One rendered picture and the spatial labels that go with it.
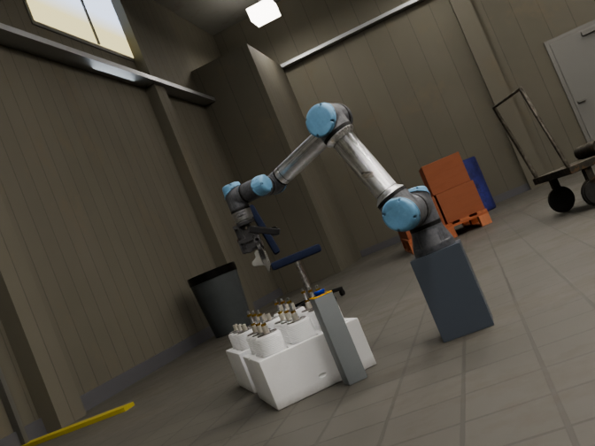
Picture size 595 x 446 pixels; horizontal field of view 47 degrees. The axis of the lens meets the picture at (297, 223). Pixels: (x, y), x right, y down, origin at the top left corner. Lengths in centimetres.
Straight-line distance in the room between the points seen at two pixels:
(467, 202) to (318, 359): 528
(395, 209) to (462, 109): 989
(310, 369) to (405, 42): 1026
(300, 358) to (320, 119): 83
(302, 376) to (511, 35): 1035
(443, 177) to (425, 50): 505
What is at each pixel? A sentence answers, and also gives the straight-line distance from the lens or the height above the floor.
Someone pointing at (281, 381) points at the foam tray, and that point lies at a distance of 240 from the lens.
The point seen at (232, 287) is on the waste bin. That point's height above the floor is 42.
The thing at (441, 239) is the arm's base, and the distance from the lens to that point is 238.
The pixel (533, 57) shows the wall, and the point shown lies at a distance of 1226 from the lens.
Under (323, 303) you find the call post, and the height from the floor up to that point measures 29.
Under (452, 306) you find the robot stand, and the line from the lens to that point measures 238.
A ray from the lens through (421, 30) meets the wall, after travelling 1235.
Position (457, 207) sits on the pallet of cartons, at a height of 29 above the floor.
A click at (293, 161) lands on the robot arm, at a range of 256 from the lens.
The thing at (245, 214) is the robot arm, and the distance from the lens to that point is 256.
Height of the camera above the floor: 47
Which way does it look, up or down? 3 degrees up
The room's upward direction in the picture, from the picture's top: 22 degrees counter-clockwise
